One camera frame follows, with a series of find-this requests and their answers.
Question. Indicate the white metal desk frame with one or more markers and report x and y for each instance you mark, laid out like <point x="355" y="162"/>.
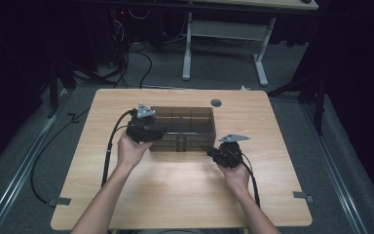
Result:
<point x="227" y="31"/>

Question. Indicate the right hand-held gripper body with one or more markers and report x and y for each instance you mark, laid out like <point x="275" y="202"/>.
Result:
<point x="230" y="152"/>

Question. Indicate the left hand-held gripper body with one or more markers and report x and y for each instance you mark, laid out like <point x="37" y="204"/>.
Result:
<point x="141" y="128"/>

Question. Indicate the metal floor rail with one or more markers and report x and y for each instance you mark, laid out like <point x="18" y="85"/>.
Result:
<point x="19" y="175"/>
<point x="334" y="175"/>

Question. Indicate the person's right hand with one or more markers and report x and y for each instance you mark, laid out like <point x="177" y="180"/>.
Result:
<point x="237" y="177"/>

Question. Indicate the grey tape strip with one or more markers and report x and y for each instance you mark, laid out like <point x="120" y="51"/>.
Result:
<point x="59" y="201"/>
<point x="303" y="196"/>

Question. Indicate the person's left hand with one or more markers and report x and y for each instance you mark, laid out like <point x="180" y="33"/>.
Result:
<point x="131" y="152"/>

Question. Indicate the brown transparent acrylic drawer box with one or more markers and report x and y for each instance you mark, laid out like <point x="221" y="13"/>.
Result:
<point x="183" y="125"/>

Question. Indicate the white paper scrap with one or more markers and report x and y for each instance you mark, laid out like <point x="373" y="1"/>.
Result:
<point x="244" y="87"/>

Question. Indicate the black metal stand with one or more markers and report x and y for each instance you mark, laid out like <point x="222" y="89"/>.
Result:
<point x="319" y="107"/>
<point x="53" y="91"/>

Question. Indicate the light wooden desk top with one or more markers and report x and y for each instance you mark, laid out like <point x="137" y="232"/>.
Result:
<point x="256" y="4"/>

